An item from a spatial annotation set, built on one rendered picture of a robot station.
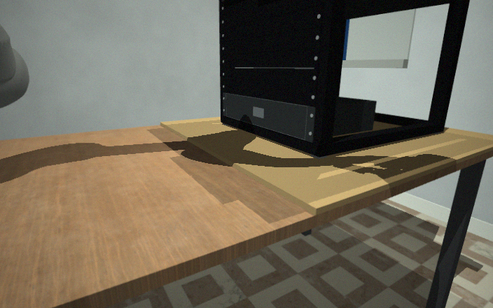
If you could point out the black server rack frame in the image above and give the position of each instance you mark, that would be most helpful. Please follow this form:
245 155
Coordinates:
297 107

